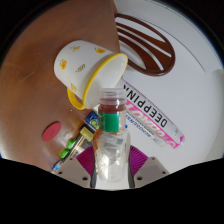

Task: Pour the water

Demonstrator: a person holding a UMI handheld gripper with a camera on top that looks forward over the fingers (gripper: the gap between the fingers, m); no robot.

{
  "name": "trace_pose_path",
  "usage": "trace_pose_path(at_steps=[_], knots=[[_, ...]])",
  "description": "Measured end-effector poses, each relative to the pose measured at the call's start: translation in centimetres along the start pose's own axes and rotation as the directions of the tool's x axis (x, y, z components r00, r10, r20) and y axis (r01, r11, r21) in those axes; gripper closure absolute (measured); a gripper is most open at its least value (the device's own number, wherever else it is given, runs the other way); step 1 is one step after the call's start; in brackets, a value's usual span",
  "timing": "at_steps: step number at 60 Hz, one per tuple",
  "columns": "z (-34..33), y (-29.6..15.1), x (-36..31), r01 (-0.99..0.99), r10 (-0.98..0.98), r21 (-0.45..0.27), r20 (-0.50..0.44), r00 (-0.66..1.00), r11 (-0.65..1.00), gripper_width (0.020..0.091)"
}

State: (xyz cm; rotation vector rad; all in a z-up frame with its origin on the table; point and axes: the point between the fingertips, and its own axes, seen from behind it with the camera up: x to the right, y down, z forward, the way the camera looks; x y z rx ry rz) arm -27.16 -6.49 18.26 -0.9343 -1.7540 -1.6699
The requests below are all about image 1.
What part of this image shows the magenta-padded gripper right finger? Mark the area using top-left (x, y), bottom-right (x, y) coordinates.
top-left (127, 144), bottom-right (171, 188)

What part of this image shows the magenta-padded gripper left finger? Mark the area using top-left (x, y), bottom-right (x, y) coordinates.
top-left (56, 145), bottom-right (98, 189)

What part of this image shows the clear bottle with green label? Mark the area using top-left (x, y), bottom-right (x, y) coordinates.
top-left (93, 87), bottom-right (132, 184)

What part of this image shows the blue tissue pack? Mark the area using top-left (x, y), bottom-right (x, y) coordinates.
top-left (50, 159), bottom-right (64, 174)

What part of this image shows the amber pump bottle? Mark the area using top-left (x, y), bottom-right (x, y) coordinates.
top-left (71, 124), bottom-right (96, 154)

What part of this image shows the flat round red coaster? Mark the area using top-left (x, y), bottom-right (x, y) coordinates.
top-left (41, 121), bottom-right (63, 142)

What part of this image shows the dark blue pump bottle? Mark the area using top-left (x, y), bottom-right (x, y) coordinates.
top-left (84, 110), bottom-right (100, 130)

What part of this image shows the white mug with yellow rim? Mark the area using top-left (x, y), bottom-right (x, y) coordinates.
top-left (53, 39), bottom-right (129, 111)

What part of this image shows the brown wooden chair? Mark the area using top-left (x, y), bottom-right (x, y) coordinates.
top-left (114, 12), bottom-right (177, 77)

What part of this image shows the white refrigerator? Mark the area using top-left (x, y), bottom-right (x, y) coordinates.
top-left (159, 6), bottom-right (224, 73)

